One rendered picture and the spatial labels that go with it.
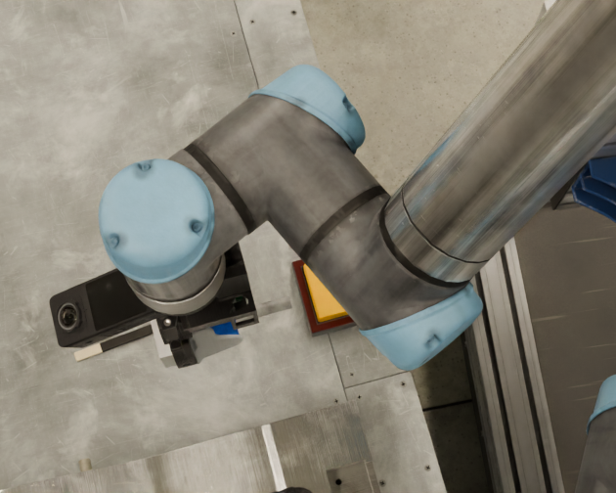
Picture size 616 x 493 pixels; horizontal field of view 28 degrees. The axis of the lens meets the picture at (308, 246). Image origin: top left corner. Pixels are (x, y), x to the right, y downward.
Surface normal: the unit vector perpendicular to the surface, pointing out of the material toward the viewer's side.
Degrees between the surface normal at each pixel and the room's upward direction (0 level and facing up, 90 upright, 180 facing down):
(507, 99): 56
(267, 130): 2
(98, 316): 30
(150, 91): 0
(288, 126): 4
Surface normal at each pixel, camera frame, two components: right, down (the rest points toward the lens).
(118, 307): -0.48, -0.09
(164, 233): -0.01, -0.27
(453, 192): -0.66, 0.28
